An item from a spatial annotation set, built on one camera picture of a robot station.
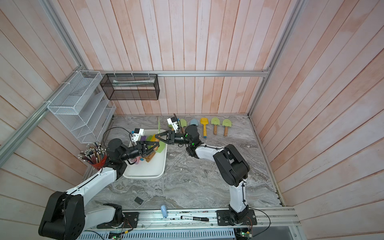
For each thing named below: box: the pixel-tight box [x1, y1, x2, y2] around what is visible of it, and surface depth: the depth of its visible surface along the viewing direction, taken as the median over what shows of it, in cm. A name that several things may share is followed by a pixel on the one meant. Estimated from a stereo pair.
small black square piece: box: [134, 196, 144, 205], surface depth 81 cm
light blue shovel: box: [189, 118, 199, 126], surface depth 117 cm
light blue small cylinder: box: [161, 204, 168, 218], surface depth 76 cm
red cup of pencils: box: [78, 142, 108, 171], surface depth 81 cm
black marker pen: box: [180, 215, 210, 222], surface depth 75 cm
